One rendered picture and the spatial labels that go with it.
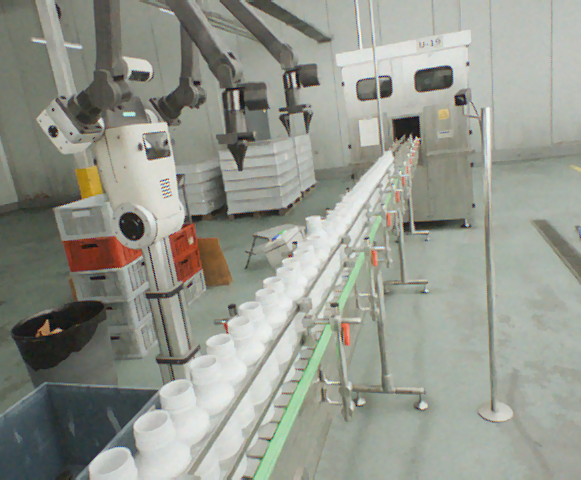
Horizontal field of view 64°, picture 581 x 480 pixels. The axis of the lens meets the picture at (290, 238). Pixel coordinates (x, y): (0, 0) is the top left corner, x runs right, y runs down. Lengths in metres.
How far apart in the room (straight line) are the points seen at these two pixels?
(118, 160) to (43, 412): 0.74
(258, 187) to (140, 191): 6.09
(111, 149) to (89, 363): 1.33
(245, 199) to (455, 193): 3.54
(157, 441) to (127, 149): 1.12
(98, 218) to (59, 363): 1.07
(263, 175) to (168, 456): 7.08
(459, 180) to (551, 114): 5.90
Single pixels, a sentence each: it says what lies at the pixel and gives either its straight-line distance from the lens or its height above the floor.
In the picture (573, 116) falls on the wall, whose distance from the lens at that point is 11.31.
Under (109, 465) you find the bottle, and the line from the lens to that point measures 0.52.
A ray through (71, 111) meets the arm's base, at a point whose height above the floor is 1.55.
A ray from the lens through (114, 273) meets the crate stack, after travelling 3.30.
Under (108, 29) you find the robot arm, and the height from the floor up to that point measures 1.72.
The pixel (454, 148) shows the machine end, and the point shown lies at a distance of 5.48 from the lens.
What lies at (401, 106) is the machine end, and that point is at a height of 1.44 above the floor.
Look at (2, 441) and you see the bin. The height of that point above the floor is 0.90.
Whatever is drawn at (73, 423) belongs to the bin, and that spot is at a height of 0.85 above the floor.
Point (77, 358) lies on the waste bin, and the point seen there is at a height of 0.48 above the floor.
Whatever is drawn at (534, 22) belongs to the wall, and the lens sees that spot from 11.22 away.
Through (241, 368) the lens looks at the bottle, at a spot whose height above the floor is 1.12.
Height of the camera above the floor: 1.44
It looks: 14 degrees down
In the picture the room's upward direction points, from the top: 8 degrees counter-clockwise
